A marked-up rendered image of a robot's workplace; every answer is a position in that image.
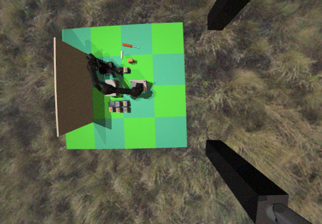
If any brown flat panel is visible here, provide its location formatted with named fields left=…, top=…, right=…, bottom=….
left=53, top=37, right=93, bottom=137

